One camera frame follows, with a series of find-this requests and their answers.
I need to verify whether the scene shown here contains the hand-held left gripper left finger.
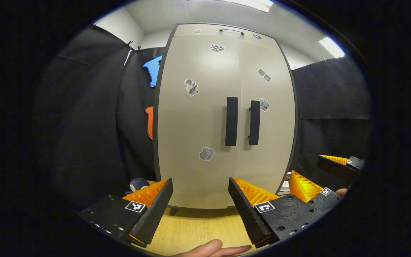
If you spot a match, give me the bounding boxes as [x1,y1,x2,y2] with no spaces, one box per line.
[77,177,174,247]

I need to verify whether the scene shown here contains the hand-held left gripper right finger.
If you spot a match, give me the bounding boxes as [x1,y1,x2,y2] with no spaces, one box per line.
[228,176,323,248]

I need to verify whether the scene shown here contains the white shoe cabinet door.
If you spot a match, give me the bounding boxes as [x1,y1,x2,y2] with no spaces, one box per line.
[235,37,296,207]
[154,35,242,209]

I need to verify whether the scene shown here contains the white shoe cabinet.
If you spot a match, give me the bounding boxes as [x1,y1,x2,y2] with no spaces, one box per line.
[152,22,298,216]

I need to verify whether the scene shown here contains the plush penguin toy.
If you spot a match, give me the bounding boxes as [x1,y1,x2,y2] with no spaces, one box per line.
[125,178,151,195]

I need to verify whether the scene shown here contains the white printed card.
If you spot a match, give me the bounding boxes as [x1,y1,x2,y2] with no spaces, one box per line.
[279,171,293,196]

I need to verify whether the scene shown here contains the black backdrop cloth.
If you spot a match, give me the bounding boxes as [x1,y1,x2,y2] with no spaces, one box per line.
[116,46,163,182]
[34,25,135,211]
[291,57,373,190]

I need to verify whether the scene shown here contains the ceiling light panel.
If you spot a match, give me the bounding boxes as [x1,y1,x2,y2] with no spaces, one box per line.
[318,36,346,59]

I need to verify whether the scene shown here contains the black cabinet door handle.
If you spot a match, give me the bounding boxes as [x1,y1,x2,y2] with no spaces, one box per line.
[225,96,238,147]
[248,100,261,146]

